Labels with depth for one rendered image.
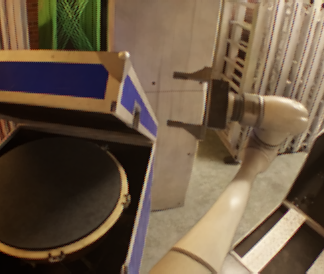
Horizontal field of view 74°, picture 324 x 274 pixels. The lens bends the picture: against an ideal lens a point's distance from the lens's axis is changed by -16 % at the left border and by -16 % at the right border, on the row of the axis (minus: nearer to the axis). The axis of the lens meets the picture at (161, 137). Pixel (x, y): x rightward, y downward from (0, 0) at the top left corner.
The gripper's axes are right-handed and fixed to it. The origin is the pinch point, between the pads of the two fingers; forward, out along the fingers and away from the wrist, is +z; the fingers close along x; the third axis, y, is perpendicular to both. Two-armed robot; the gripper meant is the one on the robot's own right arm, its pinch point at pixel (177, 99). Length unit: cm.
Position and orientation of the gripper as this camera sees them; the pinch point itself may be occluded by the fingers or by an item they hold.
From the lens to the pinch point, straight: 67.6
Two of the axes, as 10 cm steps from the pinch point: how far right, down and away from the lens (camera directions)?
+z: -9.9, -1.3, 0.5
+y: -0.4, -0.6, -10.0
